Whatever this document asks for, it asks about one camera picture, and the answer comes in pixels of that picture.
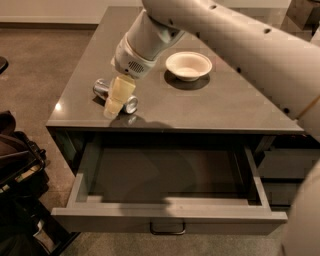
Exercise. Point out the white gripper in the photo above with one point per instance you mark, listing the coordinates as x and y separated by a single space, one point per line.
128 61

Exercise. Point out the crushed silver blue can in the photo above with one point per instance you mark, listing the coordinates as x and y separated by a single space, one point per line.
101 89

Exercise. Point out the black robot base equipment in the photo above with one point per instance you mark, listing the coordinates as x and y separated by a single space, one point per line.
26 225

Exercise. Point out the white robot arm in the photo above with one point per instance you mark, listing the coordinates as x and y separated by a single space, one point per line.
284 68

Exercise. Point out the open grey top drawer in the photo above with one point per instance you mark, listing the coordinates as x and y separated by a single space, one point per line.
209 182

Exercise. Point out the white paper bowl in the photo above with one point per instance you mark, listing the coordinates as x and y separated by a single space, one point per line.
188 66

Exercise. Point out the dark round object at left edge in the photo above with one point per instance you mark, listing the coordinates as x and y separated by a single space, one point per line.
3 64

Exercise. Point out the metal drawer handle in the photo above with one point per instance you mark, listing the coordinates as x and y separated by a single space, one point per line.
167 229

